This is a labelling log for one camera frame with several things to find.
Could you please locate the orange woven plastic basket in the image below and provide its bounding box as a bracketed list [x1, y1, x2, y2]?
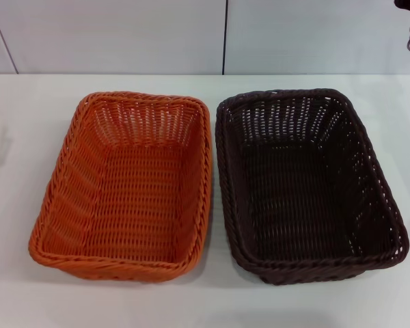
[26, 91, 213, 282]

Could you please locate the dark brown woven plastic basket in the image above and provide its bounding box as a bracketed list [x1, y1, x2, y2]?
[215, 87, 410, 286]

